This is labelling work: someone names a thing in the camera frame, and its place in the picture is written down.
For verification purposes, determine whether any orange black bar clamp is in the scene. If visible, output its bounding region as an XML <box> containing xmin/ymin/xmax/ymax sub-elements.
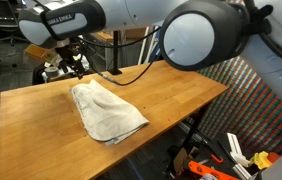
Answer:
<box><xmin>200</xmin><ymin>139</ymin><xmax>224</xmax><ymax>165</ymax></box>

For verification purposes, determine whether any red cap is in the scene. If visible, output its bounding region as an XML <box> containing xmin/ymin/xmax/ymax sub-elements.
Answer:
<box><xmin>266</xmin><ymin>151</ymin><xmax>282</xmax><ymax>164</ymax></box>

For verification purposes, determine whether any crumpled white cloth pile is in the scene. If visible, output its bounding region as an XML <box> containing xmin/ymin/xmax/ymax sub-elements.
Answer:
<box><xmin>43</xmin><ymin>54</ymin><xmax>91</xmax><ymax>78</ymax></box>

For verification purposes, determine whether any yellow green plastic part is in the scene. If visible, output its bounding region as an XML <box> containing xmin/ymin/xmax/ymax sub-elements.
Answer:
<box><xmin>249</xmin><ymin>150</ymin><xmax>272</xmax><ymax>171</ymax></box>

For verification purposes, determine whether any silver ribbed rail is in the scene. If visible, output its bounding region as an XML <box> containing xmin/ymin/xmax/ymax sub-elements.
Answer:
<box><xmin>178</xmin><ymin>121</ymin><xmax>204</xmax><ymax>143</ymax></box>

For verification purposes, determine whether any black table leg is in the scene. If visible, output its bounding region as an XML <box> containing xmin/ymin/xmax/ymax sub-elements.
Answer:
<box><xmin>170</xmin><ymin>104</ymin><xmax>213</xmax><ymax>175</ymax></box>

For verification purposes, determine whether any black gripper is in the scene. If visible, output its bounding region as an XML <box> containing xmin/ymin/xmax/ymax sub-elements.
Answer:
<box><xmin>54</xmin><ymin>45</ymin><xmax>87</xmax><ymax>81</ymax></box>

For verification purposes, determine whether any orange spirit level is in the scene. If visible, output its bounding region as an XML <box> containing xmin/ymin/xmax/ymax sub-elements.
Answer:
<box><xmin>187</xmin><ymin>160</ymin><xmax>239</xmax><ymax>180</ymax></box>

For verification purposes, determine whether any black camera cable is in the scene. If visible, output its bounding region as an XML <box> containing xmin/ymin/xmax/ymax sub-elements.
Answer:
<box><xmin>76</xmin><ymin>26</ymin><xmax>163</xmax><ymax>87</ymax></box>

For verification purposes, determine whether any white cloth towel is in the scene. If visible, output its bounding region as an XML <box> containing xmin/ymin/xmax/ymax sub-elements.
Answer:
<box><xmin>69</xmin><ymin>78</ymin><xmax>150</xmax><ymax>147</ymax></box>

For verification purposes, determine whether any white plastic bracket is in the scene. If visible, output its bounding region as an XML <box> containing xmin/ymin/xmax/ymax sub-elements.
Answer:
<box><xmin>226</xmin><ymin>132</ymin><xmax>249</xmax><ymax>163</ymax></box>

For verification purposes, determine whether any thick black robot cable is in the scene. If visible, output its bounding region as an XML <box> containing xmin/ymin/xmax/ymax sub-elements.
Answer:
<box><xmin>243</xmin><ymin>0</ymin><xmax>282</xmax><ymax>70</ymax></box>

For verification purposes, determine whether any white pipe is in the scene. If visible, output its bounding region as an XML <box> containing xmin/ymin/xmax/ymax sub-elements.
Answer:
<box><xmin>143</xmin><ymin>28</ymin><xmax>162</xmax><ymax>64</ymax></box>
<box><xmin>137</xmin><ymin>26</ymin><xmax>151</xmax><ymax>65</ymax></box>

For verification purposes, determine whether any black camera stand pole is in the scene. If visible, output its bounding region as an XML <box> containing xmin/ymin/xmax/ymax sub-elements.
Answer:
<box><xmin>108</xmin><ymin>30</ymin><xmax>123</xmax><ymax>76</ymax></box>

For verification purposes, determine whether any olive wrist camera box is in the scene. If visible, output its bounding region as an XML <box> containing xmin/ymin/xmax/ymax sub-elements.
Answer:
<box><xmin>23</xmin><ymin>44</ymin><xmax>63</xmax><ymax>67</ymax></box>

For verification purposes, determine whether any grey duct tape roll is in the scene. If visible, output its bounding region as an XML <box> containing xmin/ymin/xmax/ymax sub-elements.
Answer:
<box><xmin>44</xmin><ymin>66</ymin><xmax>61</xmax><ymax>80</ymax></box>

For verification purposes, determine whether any small open cardboard box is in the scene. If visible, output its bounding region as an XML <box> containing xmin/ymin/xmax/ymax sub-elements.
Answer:
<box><xmin>173</xmin><ymin>146</ymin><xmax>191</xmax><ymax>173</ymax></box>

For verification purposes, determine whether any large cardboard box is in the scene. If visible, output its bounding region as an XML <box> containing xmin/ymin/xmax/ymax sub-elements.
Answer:
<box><xmin>123</xmin><ymin>27</ymin><xmax>147</xmax><ymax>40</ymax></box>

